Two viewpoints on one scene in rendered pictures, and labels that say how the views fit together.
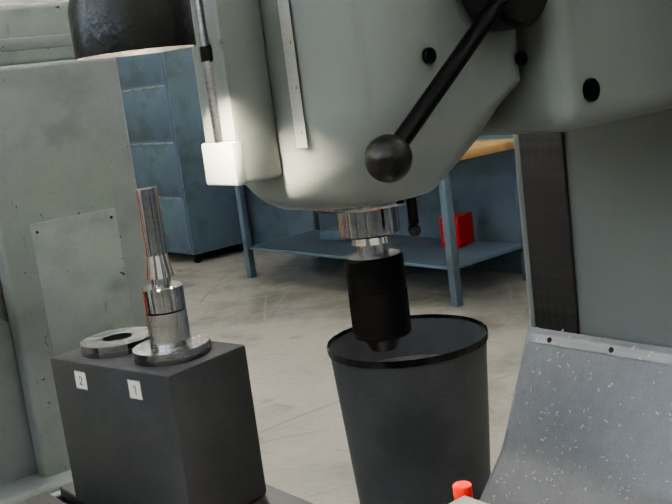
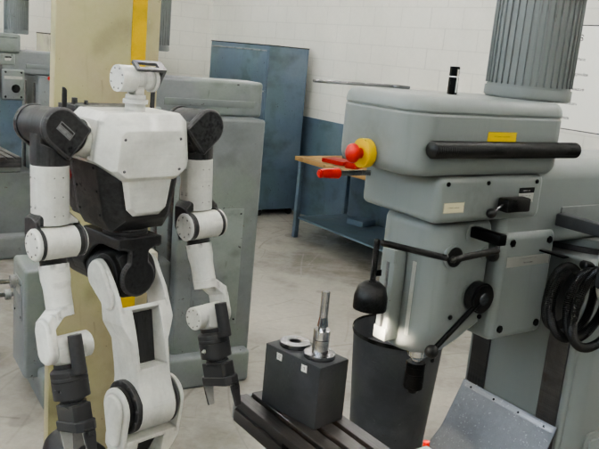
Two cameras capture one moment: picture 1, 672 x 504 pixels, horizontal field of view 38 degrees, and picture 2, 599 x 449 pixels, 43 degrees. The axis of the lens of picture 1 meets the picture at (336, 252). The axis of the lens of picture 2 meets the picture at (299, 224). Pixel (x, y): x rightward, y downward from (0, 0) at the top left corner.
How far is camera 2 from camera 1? 1.11 m
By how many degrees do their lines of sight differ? 4
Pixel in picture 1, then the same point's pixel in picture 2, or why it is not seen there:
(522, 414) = (453, 413)
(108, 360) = (292, 352)
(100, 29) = (365, 306)
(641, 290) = (510, 380)
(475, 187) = not seen: hidden behind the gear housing
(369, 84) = (430, 324)
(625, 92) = (512, 329)
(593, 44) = (504, 314)
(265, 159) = (393, 334)
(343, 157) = (417, 341)
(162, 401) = (315, 376)
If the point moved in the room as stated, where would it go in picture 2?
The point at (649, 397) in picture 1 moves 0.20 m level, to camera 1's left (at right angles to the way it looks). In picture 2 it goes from (503, 422) to (428, 413)
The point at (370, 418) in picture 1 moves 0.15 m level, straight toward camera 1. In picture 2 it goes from (368, 371) to (368, 384)
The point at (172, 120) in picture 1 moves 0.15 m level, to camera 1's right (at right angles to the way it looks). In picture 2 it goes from (263, 116) to (276, 117)
